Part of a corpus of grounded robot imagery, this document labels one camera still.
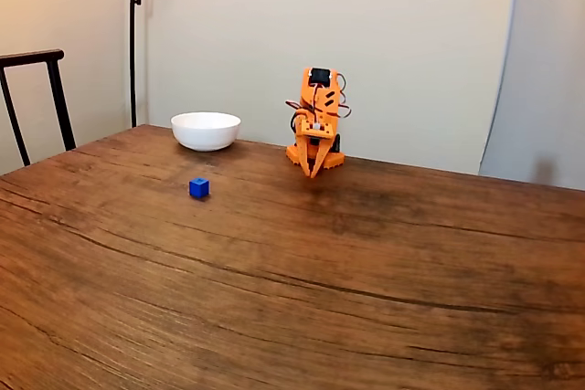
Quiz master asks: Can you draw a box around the blue cube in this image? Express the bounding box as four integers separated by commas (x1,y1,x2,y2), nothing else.
188,176,211,200

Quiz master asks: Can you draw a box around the orange gripper camera mount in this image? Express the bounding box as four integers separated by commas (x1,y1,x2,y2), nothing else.
293,114,339,140

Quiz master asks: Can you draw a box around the black floor lamp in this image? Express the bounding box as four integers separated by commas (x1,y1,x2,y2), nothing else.
129,0,205,129

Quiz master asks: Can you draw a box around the black chair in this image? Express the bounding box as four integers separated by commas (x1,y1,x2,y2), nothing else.
0,48,78,167

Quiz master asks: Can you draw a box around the white bowl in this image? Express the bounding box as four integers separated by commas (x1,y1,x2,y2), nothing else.
170,111,242,153

